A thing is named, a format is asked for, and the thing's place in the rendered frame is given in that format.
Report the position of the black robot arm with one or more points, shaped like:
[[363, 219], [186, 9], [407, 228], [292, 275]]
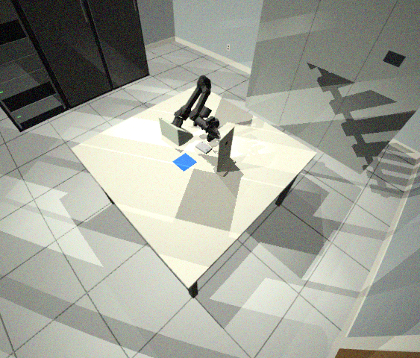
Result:
[[200, 112]]

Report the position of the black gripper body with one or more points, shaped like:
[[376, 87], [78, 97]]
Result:
[[205, 125]]

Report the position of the blue square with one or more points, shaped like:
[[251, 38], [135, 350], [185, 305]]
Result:
[[184, 162]]

